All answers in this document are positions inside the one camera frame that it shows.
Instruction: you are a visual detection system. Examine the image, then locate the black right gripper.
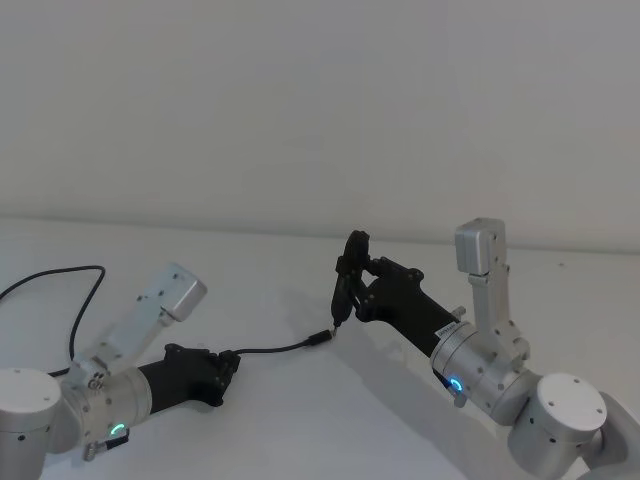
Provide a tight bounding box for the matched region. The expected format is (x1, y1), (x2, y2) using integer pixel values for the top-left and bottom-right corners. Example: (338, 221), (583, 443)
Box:
(335, 229), (462, 358)

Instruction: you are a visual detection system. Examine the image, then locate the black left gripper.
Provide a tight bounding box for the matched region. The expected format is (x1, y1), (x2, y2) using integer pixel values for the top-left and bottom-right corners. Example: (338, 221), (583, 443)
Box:
(136, 342), (243, 415)

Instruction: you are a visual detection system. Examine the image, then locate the black cable with socket end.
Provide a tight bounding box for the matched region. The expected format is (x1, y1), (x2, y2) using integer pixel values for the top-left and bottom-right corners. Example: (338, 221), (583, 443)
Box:
(0, 264), (334, 377)

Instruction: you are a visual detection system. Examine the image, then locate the white table cloth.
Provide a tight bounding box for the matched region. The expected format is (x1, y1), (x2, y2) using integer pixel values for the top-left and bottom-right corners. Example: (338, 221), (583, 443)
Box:
(0, 214), (640, 480)

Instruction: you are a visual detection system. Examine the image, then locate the white curtain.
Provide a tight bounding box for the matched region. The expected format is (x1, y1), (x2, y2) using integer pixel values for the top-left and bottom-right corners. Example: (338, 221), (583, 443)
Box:
(0, 0), (640, 252)

